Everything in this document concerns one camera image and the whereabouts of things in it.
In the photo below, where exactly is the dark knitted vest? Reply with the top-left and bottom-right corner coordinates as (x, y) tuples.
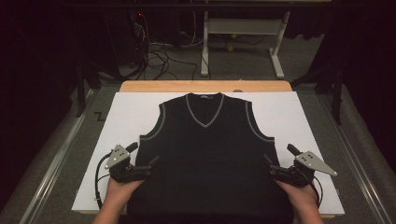
(126, 91), (295, 224)

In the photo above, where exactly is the black metal stand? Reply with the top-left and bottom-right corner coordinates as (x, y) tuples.
(75, 59), (104, 119)
(290, 62), (346, 126)

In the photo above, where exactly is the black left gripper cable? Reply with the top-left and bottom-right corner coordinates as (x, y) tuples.
(93, 151), (113, 210)

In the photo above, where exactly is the tangle of black floor cables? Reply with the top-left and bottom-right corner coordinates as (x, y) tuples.
(132, 12), (200, 81)

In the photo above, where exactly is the wooden table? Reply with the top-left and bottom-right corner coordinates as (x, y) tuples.
(78, 79), (337, 219)

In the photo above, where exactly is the white metal desk frame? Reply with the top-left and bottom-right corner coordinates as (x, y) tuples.
(200, 10), (292, 80)

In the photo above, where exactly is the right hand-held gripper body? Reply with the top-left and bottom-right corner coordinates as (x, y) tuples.
(270, 150), (338, 189)

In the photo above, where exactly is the metal floor rail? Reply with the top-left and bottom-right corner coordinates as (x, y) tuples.
(317, 92), (394, 224)
(18, 88), (94, 224)

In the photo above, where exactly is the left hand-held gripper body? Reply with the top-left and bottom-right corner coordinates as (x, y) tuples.
(105, 144), (153, 184)

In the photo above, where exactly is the person's right hand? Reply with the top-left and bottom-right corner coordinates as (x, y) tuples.
(274, 178), (319, 213)

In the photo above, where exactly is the person's left hand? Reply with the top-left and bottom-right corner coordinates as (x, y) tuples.
(104, 176), (146, 209)

